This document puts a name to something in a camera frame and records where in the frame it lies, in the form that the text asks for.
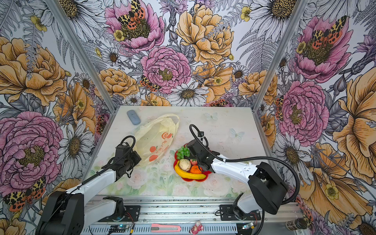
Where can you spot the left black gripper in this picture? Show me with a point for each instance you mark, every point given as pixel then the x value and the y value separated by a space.
pixel 137 159

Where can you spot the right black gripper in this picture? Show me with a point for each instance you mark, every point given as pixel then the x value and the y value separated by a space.
pixel 192 156

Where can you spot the fake orange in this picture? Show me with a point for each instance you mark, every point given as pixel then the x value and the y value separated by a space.
pixel 195 169

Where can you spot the red flower-shaped plate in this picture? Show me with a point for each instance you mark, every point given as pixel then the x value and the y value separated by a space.
pixel 187 180

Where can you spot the fake green grapes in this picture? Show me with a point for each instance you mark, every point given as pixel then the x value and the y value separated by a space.
pixel 183 153

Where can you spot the fake cream potato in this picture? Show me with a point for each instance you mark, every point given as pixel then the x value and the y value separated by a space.
pixel 185 165

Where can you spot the fake yellow banana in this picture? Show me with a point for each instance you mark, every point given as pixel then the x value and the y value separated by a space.
pixel 187 175

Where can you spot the cream printed plastic bag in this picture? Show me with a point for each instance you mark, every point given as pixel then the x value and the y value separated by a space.
pixel 155 138

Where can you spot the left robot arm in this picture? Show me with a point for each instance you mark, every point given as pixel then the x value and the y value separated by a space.
pixel 66 213

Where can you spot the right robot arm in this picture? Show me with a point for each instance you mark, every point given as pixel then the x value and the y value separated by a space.
pixel 267 188

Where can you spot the blue-grey eraser block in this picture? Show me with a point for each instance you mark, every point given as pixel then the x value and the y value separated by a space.
pixel 133 117

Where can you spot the green circuit board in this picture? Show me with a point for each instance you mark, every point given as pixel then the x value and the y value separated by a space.
pixel 121 228

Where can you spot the small pink figurine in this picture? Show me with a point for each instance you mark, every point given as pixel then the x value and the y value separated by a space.
pixel 196 228

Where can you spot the pink utility knife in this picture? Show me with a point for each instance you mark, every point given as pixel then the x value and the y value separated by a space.
pixel 165 228

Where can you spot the dark cylindrical can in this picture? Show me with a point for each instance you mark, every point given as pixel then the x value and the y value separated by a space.
pixel 297 224

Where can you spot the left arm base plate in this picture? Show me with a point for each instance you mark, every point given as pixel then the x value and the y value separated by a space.
pixel 129 213

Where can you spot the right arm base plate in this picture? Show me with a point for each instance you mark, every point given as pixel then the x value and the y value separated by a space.
pixel 230 213

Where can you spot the aluminium frame rail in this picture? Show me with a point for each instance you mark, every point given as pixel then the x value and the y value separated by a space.
pixel 185 211

